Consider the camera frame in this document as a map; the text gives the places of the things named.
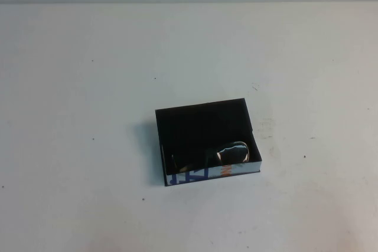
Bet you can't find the black glasses case blue lettering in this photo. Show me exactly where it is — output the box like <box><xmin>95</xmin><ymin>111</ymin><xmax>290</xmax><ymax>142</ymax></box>
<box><xmin>154</xmin><ymin>97</ymin><xmax>263</xmax><ymax>188</ymax></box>

